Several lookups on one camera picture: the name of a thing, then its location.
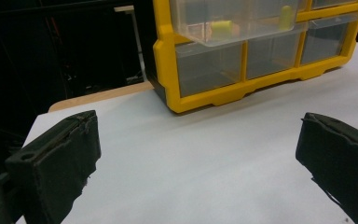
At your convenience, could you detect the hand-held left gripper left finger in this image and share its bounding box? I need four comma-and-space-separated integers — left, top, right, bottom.
5, 110, 102, 224

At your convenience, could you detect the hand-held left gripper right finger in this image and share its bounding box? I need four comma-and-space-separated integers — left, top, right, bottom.
296, 112, 358, 224

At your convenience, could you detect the yellow black drawer organizer cabinet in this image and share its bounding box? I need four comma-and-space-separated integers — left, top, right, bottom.
152, 0, 358, 115

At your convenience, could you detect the yellow foam earplug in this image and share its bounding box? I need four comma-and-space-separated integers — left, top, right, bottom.
211, 20, 233, 39
279, 5, 294, 32

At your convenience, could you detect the clear plastic storage drawer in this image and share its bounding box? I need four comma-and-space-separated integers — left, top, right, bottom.
169, 0, 309, 48

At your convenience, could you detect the white table cover sheet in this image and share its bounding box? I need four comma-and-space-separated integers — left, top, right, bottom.
15, 41, 358, 224

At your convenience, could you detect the grid of clear drawers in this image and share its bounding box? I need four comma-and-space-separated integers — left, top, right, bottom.
175, 0, 358, 98

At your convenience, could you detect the grey metal post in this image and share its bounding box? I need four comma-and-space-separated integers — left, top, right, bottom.
114, 5, 147, 84

